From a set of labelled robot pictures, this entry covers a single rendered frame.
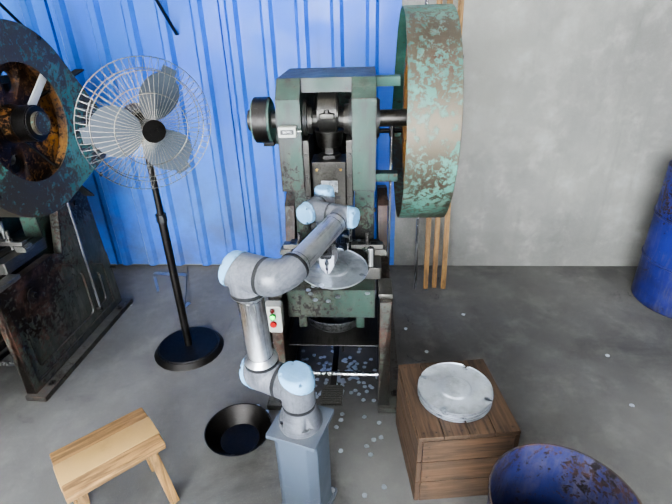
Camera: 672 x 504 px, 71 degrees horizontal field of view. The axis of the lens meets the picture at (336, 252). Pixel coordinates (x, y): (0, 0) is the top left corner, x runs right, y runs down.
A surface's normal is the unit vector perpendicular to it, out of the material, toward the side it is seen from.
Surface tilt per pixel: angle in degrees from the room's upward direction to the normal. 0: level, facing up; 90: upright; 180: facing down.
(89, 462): 0
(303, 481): 90
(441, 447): 90
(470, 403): 0
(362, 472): 0
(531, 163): 90
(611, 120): 90
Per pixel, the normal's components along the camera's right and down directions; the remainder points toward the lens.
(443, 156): -0.06, 0.57
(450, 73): -0.07, -0.07
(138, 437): -0.03, -0.89
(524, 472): 0.18, 0.41
